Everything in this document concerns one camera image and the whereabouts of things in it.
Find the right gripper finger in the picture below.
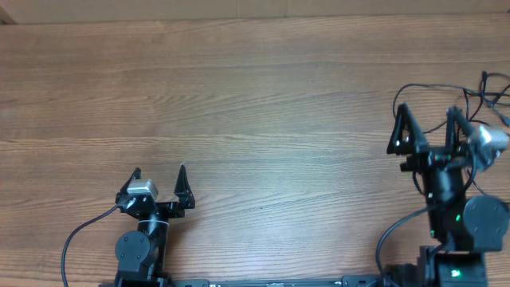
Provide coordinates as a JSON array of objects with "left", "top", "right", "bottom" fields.
[
  {"left": 445, "top": 106, "right": 475, "bottom": 154},
  {"left": 386, "top": 103, "right": 429, "bottom": 155}
]

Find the left camera cable black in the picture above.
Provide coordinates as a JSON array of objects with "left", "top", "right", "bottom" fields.
[{"left": 61, "top": 203, "right": 120, "bottom": 287}]

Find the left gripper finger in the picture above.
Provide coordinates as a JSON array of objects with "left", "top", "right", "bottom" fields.
[
  {"left": 116, "top": 167, "right": 142, "bottom": 203},
  {"left": 174, "top": 165, "right": 196, "bottom": 209}
]

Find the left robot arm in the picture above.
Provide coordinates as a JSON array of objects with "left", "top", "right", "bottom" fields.
[{"left": 114, "top": 165, "right": 195, "bottom": 287}]

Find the black multi-head cable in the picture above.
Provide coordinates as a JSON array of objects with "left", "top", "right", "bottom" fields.
[{"left": 392, "top": 70, "right": 510, "bottom": 196}]

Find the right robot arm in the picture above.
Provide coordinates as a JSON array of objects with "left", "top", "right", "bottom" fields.
[{"left": 375, "top": 104, "right": 509, "bottom": 286}]

